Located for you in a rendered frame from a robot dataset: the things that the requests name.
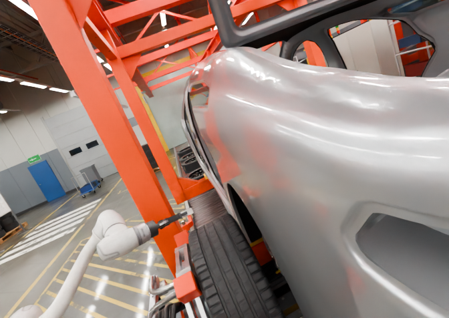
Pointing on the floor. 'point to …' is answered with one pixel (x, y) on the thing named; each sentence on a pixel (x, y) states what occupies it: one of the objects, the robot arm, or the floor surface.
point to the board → (9, 211)
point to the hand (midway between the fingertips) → (186, 212)
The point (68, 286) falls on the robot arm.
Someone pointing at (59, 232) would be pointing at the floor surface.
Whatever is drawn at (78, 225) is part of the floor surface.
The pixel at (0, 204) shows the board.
